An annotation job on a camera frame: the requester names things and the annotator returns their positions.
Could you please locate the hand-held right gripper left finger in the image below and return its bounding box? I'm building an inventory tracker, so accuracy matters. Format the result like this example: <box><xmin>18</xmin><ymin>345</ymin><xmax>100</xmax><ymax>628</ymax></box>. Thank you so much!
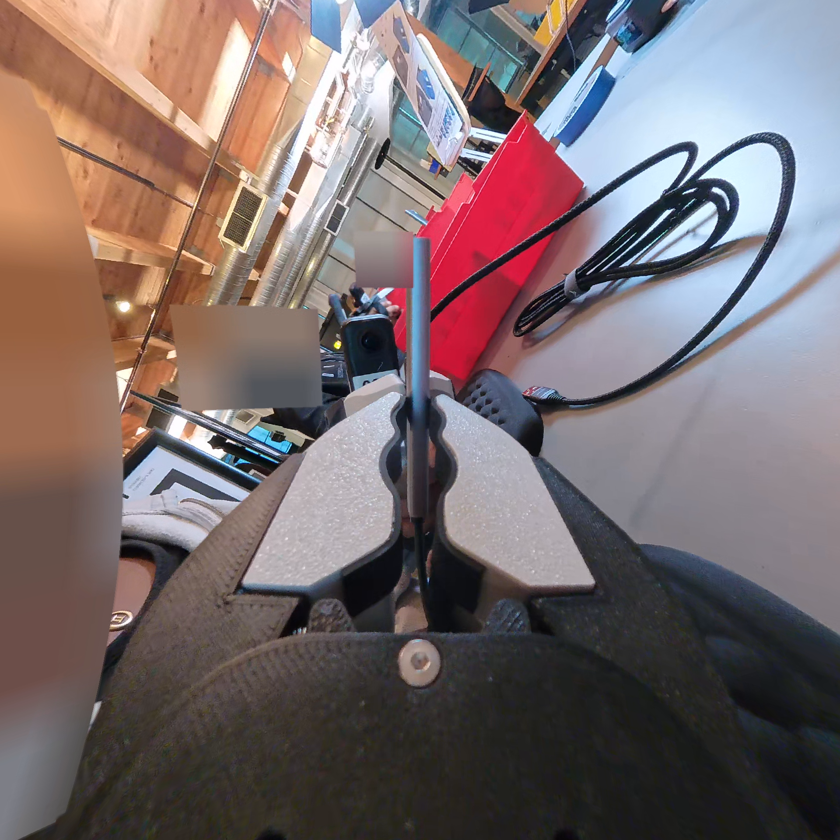
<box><xmin>241</xmin><ymin>392</ymin><xmax>404</xmax><ymax>616</ymax></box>

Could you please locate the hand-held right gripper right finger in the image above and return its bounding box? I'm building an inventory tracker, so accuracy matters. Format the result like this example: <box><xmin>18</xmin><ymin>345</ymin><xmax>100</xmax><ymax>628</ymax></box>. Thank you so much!
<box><xmin>430</xmin><ymin>394</ymin><xmax>597</xmax><ymax>632</ymax></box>

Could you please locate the slim grey usb hub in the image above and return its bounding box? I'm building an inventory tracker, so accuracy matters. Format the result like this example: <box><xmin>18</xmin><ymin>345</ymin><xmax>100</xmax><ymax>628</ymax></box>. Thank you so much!
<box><xmin>406</xmin><ymin>236</ymin><xmax>433</xmax><ymax>521</ymax></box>

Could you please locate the red plastic bin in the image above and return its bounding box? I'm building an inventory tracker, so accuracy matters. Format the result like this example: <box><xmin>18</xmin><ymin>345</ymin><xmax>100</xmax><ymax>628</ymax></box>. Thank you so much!
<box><xmin>419</xmin><ymin>110</ymin><xmax>586</xmax><ymax>389</ymax></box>

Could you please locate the braided usb-c cable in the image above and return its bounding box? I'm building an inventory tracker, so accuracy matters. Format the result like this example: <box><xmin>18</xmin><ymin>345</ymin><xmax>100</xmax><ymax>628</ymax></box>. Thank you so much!
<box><xmin>430</xmin><ymin>131</ymin><xmax>798</xmax><ymax>409</ymax></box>

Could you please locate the black wrist rest pad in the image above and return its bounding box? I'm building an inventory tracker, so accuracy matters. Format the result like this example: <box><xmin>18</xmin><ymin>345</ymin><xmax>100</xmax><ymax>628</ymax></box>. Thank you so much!
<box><xmin>640</xmin><ymin>543</ymin><xmax>840</xmax><ymax>840</ymax></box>
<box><xmin>455</xmin><ymin>369</ymin><xmax>547</xmax><ymax>458</ymax></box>

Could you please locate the black framed sign on pole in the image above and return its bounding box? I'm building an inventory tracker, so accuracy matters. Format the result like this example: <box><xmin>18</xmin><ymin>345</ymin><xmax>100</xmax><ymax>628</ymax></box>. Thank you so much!
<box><xmin>128</xmin><ymin>388</ymin><xmax>299</xmax><ymax>463</ymax></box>

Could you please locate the framed code sign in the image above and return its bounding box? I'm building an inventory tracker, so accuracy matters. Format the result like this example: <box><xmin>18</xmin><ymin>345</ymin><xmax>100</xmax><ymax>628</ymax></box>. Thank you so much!
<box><xmin>122</xmin><ymin>427</ymin><xmax>261</xmax><ymax>508</ymax></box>

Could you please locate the person's grey hoodie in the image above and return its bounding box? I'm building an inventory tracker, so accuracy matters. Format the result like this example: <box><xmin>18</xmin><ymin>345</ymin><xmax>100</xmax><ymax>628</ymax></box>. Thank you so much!
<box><xmin>120</xmin><ymin>489</ymin><xmax>238</xmax><ymax>553</ymax></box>

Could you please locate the black floor lamp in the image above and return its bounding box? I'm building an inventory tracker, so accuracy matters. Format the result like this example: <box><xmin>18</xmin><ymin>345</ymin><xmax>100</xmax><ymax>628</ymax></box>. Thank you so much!
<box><xmin>373</xmin><ymin>136</ymin><xmax>431</xmax><ymax>193</ymax></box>

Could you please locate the person's black top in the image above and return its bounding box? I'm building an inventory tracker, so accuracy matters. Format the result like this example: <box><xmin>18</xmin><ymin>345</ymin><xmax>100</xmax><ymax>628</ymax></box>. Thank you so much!
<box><xmin>105</xmin><ymin>537</ymin><xmax>188</xmax><ymax>664</ymax></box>

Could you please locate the instruction sign board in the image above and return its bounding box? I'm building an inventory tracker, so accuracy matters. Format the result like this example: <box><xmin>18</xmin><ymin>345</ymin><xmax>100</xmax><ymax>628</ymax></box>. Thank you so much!
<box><xmin>386</xmin><ymin>0</ymin><xmax>475</xmax><ymax>173</ymax></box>

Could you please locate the blue tape roll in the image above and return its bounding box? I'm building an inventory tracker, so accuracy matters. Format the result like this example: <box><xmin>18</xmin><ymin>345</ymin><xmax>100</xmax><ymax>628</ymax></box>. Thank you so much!
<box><xmin>553</xmin><ymin>66</ymin><xmax>618</xmax><ymax>147</ymax></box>

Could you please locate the long wooden table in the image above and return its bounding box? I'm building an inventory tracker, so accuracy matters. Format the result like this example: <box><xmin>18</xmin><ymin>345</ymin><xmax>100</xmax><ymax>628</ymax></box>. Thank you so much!
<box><xmin>515</xmin><ymin>0</ymin><xmax>592</xmax><ymax>114</ymax></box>

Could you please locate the black box device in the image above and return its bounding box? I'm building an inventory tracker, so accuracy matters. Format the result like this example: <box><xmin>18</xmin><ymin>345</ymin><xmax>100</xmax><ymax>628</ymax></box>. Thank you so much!
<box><xmin>605</xmin><ymin>0</ymin><xmax>672</xmax><ymax>53</ymax></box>

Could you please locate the silver ceiling duct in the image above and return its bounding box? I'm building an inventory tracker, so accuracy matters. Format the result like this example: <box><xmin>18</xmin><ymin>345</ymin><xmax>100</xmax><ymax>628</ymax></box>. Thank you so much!
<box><xmin>202</xmin><ymin>0</ymin><xmax>371</xmax><ymax>309</ymax></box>

